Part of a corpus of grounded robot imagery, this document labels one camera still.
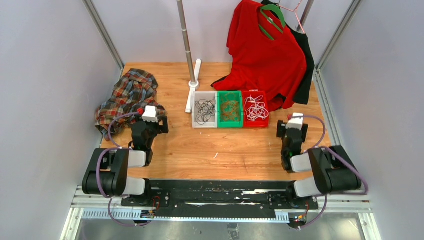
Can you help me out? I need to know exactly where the white thin cable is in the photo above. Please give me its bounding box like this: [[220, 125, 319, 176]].
[[244, 94, 270, 122]]

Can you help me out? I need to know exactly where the black thin cable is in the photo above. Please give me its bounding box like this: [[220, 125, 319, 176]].
[[194, 97, 218, 126], [195, 96, 218, 125]]

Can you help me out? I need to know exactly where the orange thin cable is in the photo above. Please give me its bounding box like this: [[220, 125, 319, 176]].
[[220, 94, 243, 123]]

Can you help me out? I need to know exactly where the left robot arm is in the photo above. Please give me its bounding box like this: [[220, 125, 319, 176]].
[[82, 116, 169, 207]]

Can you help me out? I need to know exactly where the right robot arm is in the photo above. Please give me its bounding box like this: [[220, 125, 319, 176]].
[[276, 119, 362, 209]]

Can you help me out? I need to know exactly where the red plastic bin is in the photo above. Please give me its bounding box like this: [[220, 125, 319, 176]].
[[241, 90, 270, 128]]

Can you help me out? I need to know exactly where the black t-shirt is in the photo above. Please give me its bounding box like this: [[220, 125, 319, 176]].
[[257, 0, 314, 111]]

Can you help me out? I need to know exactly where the plaid flannel shirt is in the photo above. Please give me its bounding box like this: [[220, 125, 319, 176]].
[[95, 68, 167, 141]]

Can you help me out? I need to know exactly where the white plastic bin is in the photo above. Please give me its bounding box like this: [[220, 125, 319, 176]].
[[191, 91, 218, 128]]

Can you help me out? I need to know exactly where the white rack base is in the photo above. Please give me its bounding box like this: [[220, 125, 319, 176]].
[[185, 59, 202, 113]]

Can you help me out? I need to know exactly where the green plastic bin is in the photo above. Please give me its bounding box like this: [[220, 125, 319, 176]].
[[217, 91, 244, 128]]

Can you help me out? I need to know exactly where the red t-shirt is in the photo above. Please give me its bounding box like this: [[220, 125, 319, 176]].
[[211, 0, 307, 112]]

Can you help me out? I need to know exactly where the right silver rack pole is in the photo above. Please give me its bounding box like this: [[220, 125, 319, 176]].
[[296, 0, 315, 34]]

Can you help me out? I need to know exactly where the silver rack pole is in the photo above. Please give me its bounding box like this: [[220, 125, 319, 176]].
[[296, 0, 315, 34], [176, 0, 196, 87]]

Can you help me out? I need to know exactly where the green clothes hanger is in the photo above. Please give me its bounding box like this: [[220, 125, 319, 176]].
[[259, 4, 286, 33]]

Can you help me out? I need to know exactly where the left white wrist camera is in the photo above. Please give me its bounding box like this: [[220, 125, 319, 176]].
[[141, 105, 159, 123]]

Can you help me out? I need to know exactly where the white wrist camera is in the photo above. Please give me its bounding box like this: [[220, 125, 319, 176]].
[[141, 105, 159, 123], [286, 112, 304, 130]]

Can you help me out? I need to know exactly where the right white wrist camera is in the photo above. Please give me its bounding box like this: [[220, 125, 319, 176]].
[[286, 112, 304, 130]]

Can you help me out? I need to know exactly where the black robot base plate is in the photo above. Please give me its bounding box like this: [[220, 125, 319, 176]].
[[120, 179, 318, 220]]

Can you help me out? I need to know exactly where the aluminium frame rail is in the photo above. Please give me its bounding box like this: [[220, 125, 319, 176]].
[[60, 186, 382, 240]]

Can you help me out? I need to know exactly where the pink wire hanger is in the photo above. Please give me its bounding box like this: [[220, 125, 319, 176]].
[[278, 0, 305, 34]]

